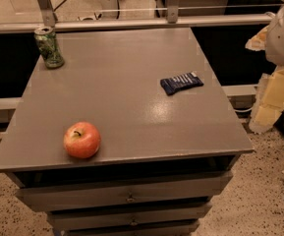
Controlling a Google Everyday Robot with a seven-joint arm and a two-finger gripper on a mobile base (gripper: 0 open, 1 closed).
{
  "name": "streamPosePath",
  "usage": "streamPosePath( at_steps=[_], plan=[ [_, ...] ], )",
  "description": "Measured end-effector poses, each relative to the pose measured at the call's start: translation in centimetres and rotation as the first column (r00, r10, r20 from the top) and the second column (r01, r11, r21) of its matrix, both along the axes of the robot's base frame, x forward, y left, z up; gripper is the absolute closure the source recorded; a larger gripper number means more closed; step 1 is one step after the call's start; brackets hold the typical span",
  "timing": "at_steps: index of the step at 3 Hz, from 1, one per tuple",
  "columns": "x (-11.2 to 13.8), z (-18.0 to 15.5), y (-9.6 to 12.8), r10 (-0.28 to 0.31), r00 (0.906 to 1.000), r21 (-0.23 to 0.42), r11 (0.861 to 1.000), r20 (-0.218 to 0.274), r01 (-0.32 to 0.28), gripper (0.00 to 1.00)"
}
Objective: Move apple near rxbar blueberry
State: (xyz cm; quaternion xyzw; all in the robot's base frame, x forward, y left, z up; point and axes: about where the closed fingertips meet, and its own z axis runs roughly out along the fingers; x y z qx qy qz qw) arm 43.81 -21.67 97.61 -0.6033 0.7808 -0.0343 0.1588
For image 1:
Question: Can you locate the blue rxbar wrapper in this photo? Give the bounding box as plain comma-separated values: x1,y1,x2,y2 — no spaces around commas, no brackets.
160,72,203,95

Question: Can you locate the green soda can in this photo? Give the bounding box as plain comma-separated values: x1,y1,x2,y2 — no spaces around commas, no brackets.
34,27,65,69

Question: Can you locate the red apple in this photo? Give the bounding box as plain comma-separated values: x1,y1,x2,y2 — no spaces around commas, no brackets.
63,122,101,159

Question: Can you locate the metal railing frame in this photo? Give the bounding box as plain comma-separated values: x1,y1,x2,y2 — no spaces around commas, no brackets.
0,0,284,33

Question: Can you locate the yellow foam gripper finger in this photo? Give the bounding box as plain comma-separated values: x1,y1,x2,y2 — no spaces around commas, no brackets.
245,27,268,51
249,66,284,134

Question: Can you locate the grey drawer cabinet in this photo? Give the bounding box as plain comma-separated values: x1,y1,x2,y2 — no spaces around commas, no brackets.
0,29,253,236

